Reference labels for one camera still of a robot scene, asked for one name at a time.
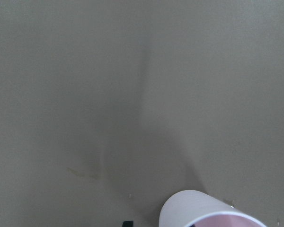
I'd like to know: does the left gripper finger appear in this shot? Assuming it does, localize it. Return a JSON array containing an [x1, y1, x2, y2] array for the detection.
[[122, 220, 133, 227]]

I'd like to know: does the pink plastic cup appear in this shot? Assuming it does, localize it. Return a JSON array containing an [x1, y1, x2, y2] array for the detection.
[[159, 190, 265, 227]]

